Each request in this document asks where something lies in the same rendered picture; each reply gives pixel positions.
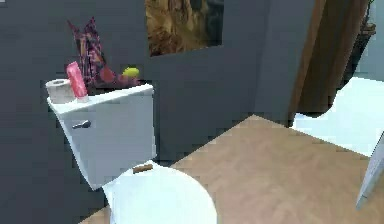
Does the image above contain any yellow green ball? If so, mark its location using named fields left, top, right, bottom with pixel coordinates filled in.
left=122, top=66, right=141, bottom=79

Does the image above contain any purple red house plant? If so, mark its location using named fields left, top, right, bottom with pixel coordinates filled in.
left=66, top=17, right=141, bottom=94

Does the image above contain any pink bottle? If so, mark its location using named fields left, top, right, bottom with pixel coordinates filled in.
left=65, top=61, right=90, bottom=103

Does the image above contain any white toilet paper roll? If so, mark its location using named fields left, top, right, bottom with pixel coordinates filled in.
left=45, top=78, right=76, bottom=105

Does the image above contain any pale grey panel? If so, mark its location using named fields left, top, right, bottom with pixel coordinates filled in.
left=355, top=131, right=384, bottom=211

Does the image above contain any brown framed wall picture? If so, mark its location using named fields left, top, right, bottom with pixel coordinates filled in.
left=144, top=0, right=225, bottom=58

